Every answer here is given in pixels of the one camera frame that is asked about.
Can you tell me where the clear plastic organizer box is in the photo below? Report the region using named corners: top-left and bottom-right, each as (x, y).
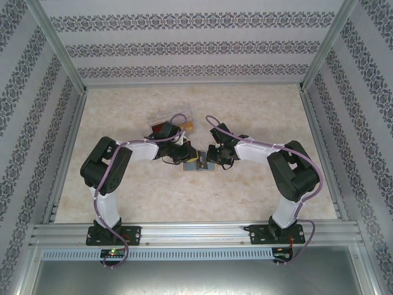
top-left (146, 103), bottom-right (197, 145)

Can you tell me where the small circuit board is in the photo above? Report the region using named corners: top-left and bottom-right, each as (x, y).
top-left (100, 248), bottom-right (127, 258)
top-left (273, 247), bottom-right (293, 259)

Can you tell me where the grey metal sheet panel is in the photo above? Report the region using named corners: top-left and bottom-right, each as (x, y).
top-left (18, 259), bottom-right (378, 295)

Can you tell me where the aluminium table edge rail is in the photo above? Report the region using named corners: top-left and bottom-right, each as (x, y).
top-left (299, 87), bottom-right (350, 221)
top-left (82, 80), bottom-right (305, 89)
top-left (42, 88), bottom-right (90, 224)

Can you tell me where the wide aluminium mounting rail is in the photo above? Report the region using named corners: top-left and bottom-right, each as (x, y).
top-left (29, 221), bottom-right (360, 247)

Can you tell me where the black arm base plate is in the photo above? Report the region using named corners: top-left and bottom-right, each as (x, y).
top-left (249, 224), bottom-right (306, 246)
top-left (85, 226), bottom-right (142, 246)

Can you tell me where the grey slotted cable duct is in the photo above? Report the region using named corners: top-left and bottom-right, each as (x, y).
top-left (41, 247), bottom-right (274, 261)

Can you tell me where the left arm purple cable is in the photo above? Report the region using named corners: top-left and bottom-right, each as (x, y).
top-left (93, 113), bottom-right (190, 270)

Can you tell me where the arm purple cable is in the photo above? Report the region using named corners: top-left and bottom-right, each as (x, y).
top-left (204, 115), bottom-right (323, 266)
top-left (93, 113), bottom-right (190, 270)

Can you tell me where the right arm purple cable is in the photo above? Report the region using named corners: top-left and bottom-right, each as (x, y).
top-left (204, 115), bottom-right (323, 266)

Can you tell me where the aluminium frame post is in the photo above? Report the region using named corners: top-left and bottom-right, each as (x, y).
top-left (299, 0), bottom-right (360, 92)
top-left (29, 0), bottom-right (90, 95)

